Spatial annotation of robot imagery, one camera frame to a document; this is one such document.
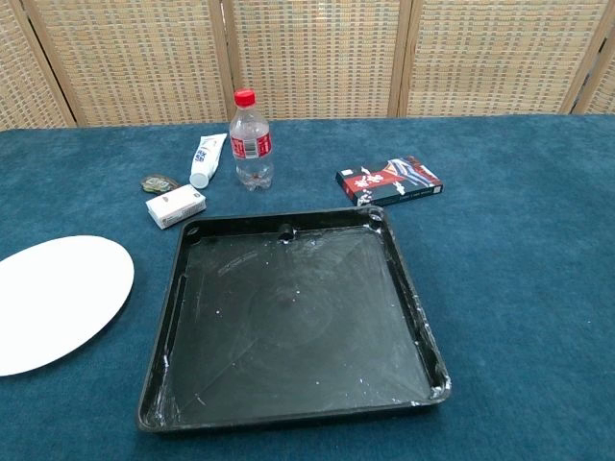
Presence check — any woven rattan folding screen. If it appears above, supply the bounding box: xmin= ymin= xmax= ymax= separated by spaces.
xmin=0 ymin=0 xmax=615 ymax=130

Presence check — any blue table cloth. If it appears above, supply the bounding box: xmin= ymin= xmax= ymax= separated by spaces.
xmin=0 ymin=113 xmax=615 ymax=461

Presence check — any white toothpaste tube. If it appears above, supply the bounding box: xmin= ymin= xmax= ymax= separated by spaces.
xmin=188 ymin=133 xmax=229 ymax=189

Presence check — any clear bottle with red cap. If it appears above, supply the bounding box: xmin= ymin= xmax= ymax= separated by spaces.
xmin=229 ymin=87 xmax=275 ymax=192

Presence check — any small oval keychain tag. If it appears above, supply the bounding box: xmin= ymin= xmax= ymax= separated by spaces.
xmin=139 ymin=174 xmax=180 ymax=195

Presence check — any white round plate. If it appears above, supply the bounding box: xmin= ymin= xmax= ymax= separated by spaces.
xmin=0 ymin=234 xmax=135 ymax=377

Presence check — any black square plastic tray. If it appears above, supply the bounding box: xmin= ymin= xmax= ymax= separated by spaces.
xmin=135 ymin=206 xmax=453 ymax=435

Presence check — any small white paper box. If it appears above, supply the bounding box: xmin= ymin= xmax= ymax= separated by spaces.
xmin=145 ymin=184 xmax=208 ymax=230

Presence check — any dark red snack packet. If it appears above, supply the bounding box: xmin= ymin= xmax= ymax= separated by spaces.
xmin=335 ymin=154 xmax=443 ymax=208

